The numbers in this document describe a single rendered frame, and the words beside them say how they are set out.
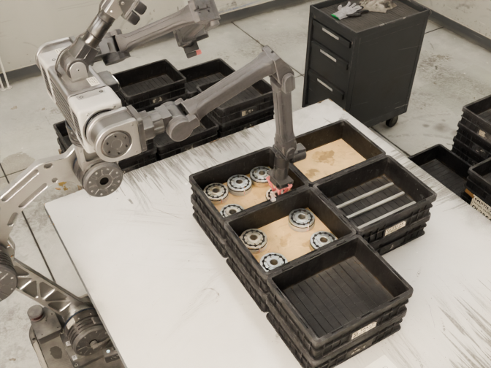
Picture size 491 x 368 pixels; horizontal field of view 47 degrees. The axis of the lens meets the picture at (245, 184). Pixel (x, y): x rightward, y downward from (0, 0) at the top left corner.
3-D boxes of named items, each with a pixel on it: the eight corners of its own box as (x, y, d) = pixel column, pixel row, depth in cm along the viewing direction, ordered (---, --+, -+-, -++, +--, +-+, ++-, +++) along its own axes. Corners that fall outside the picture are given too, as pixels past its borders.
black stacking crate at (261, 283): (264, 297, 198) (264, 277, 190) (223, 243, 217) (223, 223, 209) (353, 254, 213) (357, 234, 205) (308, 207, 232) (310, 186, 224)
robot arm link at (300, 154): (275, 135, 213) (288, 150, 209) (299, 128, 218) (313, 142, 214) (270, 158, 222) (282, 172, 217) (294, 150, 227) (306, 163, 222)
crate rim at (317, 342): (316, 348, 172) (316, 344, 170) (264, 281, 191) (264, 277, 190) (414, 295, 187) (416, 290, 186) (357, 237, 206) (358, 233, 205)
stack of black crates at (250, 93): (221, 170, 352) (220, 110, 322) (199, 144, 371) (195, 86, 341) (275, 149, 368) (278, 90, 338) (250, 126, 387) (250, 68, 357)
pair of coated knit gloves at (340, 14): (340, 22, 345) (340, 17, 343) (321, 11, 357) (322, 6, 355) (371, 12, 355) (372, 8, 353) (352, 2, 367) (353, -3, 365)
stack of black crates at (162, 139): (163, 193, 336) (157, 148, 314) (142, 165, 355) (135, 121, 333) (221, 170, 352) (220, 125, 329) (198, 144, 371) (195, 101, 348)
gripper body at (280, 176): (279, 169, 229) (280, 155, 224) (293, 184, 222) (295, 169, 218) (265, 174, 226) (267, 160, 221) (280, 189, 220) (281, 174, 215)
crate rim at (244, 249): (264, 281, 191) (264, 276, 190) (222, 225, 211) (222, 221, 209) (357, 237, 206) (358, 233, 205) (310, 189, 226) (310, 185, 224)
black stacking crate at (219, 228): (223, 242, 217) (222, 222, 210) (189, 197, 236) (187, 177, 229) (307, 207, 232) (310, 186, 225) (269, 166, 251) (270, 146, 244)
